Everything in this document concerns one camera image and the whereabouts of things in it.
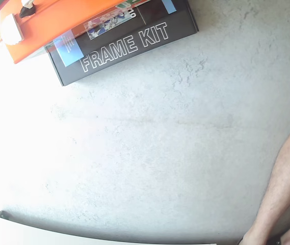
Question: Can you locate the orange box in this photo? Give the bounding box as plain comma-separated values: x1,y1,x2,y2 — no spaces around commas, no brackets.
0,0,125,64

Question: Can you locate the white board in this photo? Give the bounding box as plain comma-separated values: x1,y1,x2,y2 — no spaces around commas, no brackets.
0,210,218,245

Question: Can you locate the black frame kit box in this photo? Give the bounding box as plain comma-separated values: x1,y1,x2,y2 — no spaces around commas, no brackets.
45,0,200,87

